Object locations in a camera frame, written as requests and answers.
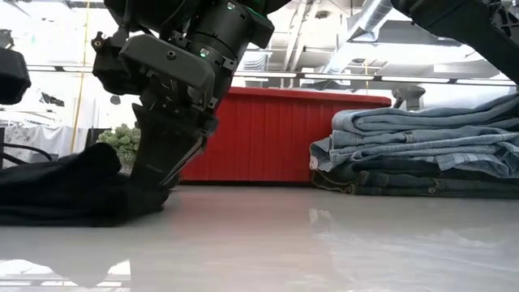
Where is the silver spiral air duct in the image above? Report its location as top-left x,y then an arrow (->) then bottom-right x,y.
324,0 -> 406,75

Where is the clear spray bottle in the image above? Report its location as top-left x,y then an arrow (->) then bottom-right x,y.
392,84 -> 427,112

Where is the potted green artificial plant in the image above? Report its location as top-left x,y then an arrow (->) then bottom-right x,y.
96,122 -> 143,168

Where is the white draped cloth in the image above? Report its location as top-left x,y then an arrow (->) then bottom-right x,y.
0,123 -> 89,158

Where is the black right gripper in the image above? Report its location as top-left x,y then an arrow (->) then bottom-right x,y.
90,31 -> 229,188

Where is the long ceiling light bar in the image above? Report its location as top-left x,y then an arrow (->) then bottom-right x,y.
24,63 -> 519,87

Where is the plain light blue garment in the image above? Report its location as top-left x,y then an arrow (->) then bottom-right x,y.
309,92 -> 519,173

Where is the red plastic laundry bin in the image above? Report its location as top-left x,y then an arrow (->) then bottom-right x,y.
179,86 -> 393,184

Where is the yellow hanging cable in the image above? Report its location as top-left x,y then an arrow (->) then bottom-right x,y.
70,0 -> 91,154

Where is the black cable loop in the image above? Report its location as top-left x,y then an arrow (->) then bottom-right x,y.
0,142 -> 54,166

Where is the black printed garment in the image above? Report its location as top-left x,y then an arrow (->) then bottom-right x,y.
0,141 -> 182,229

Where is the black ceiling dome camera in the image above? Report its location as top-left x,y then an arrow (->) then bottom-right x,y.
0,28 -> 15,50

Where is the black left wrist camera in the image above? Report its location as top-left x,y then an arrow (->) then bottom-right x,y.
0,47 -> 32,106

